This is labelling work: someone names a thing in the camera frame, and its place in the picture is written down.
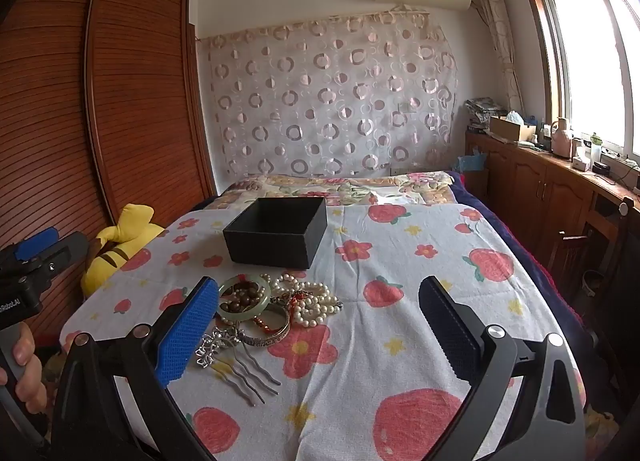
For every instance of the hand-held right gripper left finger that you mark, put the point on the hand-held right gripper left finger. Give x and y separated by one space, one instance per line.
180 341

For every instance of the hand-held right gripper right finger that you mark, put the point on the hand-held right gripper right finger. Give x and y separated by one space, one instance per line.
450 336

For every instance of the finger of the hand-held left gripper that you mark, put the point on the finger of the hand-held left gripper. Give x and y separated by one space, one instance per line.
67 251
35 243

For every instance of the silver hair comb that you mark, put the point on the silver hair comb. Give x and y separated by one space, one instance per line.
215 347

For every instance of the green jade bangle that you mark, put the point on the green jade bangle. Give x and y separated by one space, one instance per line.
235 312

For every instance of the silver bangle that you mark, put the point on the silver bangle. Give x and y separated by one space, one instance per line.
260 341

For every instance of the orange bangle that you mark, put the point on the orange bangle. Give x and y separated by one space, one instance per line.
265 325

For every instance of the black box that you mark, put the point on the black box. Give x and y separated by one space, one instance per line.
300 251

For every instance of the person's left hand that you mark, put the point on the person's left hand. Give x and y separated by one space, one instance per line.
30 371

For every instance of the yellow plush toy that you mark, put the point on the yellow plush toy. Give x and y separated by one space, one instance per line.
107 261

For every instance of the strawberry print sheet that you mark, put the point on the strawberry print sheet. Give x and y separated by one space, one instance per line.
400 291

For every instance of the dark blue blanket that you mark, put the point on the dark blue blanket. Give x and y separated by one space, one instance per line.
500 226

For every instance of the dark wooden chair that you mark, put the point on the dark wooden chair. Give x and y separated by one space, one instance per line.
567 246

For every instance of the brown wooden wardrobe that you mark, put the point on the brown wooden wardrobe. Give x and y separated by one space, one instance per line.
140 116

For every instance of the wooden cabinet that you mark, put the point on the wooden cabinet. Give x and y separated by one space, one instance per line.
525 181

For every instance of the floral quilt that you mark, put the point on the floral quilt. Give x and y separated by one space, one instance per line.
350 188

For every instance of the cardboard box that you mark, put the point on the cardboard box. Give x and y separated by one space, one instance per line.
510 131

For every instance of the stack of newspapers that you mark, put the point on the stack of newspapers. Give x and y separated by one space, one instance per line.
482 113

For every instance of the small black device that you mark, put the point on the small black device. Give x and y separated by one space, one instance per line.
601 169

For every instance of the pink kettle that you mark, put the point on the pink kettle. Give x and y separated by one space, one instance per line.
561 138

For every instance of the pale plastic bag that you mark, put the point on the pale plastic bag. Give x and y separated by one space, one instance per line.
514 116

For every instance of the green lid bottle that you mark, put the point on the green lid bottle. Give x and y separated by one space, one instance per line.
596 151

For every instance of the window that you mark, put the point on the window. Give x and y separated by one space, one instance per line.
585 66

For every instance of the patterned window curtain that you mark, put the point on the patterned window curtain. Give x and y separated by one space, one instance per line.
495 31

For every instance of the circle pattern wall curtain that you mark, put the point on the circle pattern wall curtain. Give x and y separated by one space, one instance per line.
325 91

